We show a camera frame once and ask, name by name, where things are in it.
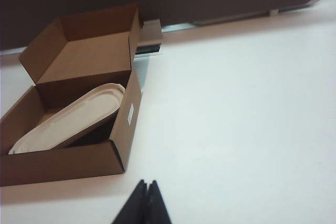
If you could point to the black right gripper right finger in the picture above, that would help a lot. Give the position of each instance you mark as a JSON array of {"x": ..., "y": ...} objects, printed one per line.
[{"x": 157, "y": 208}]

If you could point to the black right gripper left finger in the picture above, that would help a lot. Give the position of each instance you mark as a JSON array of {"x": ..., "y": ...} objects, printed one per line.
[{"x": 135, "y": 208}]

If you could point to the white pulp lid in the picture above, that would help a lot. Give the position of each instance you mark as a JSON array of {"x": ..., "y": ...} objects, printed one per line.
[{"x": 78, "y": 119}]

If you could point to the brown cardboard box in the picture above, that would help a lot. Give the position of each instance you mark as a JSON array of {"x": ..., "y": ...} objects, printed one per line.
[{"x": 65, "y": 163}]

